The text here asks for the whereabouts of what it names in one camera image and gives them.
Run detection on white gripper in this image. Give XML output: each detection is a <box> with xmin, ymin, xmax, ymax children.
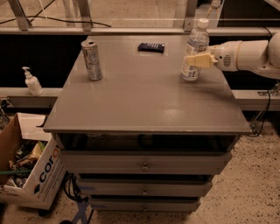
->
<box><xmin>186</xmin><ymin>41</ymin><xmax>242</xmax><ymax>72</ymax></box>

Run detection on clear blue-label plastic bottle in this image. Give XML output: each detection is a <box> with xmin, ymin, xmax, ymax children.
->
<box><xmin>181</xmin><ymin>18</ymin><xmax>209</xmax><ymax>82</ymax></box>

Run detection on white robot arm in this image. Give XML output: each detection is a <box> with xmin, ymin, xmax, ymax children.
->
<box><xmin>184</xmin><ymin>32</ymin><xmax>280</xmax><ymax>80</ymax></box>

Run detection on white pump dispenser bottle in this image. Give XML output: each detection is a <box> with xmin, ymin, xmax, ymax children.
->
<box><xmin>22</xmin><ymin>66</ymin><xmax>43</xmax><ymax>96</ymax></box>

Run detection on dark blue chip bag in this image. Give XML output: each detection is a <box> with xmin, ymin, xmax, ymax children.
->
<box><xmin>137</xmin><ymin>43</ymin><xmax>165</xmax><ymax>53</ymax></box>

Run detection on grey drawer cabinet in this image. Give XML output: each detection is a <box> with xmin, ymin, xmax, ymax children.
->
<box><xmin>44</xmin><ymin>36</ymin><xmax>249</xmax><ymax>213</ymax></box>

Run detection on silver drink can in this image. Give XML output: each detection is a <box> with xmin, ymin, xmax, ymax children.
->
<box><xmin>80</xmin><ymin>40</ymin><xmax>102</xmax><ymax>81</ymax></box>

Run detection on white cardboard box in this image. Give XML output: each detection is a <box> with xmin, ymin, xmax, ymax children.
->
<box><xmin>0</xmin><ymin>113</ymin><xmax>66</xmax><ymax>210</ymax></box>

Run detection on black cable at right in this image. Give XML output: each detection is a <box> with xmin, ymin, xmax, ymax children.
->
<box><xmin>246</xmin><ymin>88</ymin><xmax>272</xmax><ymax>138</ymax></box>

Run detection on black floor cable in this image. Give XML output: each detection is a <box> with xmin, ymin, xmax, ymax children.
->
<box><xmin>0</xmin><ymin>0</ymin><xmax>112</xmax><ymax>28</ymax></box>

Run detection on black cable bundle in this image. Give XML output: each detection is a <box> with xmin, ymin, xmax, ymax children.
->
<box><xmin>62</xmin><ymin>172</ymin><xmax>95</xmax><ymax>224</ymax></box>

